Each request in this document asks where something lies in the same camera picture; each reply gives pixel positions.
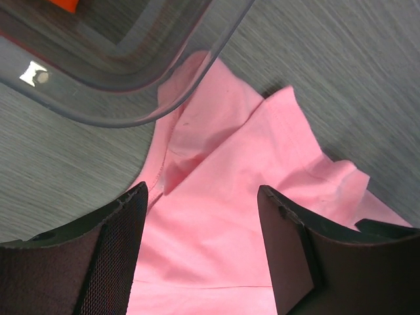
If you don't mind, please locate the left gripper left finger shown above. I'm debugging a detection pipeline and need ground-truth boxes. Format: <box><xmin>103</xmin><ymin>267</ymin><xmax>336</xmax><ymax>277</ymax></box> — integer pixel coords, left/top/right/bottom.
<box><xmin>1</xmin><ymin>182</ymin><xmax>148</xmax><ymax>314</ymax></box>

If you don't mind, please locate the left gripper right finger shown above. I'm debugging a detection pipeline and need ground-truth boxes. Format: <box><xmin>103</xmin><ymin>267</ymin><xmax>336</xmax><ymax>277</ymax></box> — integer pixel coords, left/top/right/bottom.
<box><xmin>257</xmin><ymin>185</ymin><xmax>419</xmax><ymax>314</ymax></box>

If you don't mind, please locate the light pink t shirt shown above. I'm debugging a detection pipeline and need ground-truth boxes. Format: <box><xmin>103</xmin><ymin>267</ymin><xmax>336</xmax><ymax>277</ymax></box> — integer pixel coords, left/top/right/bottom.
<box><xmin>127</xmin><ymin>60</ymin><xmax>406</xmax><ymax>314</ymax></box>

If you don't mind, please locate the clear grey plastic bin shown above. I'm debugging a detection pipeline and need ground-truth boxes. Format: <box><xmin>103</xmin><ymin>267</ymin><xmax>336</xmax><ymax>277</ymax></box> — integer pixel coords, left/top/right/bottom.
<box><xmin>1</xmin><ymin>1</ymin><xmax>252</xmax><ymax>128</ymax></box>

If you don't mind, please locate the orange t shirt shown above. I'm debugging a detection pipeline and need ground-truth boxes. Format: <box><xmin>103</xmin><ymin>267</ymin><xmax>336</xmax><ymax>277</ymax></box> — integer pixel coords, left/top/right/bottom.
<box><xmin>49</xmin><ymin>0</ymin><xmax>79</xmax><ymax>14</ymax></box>

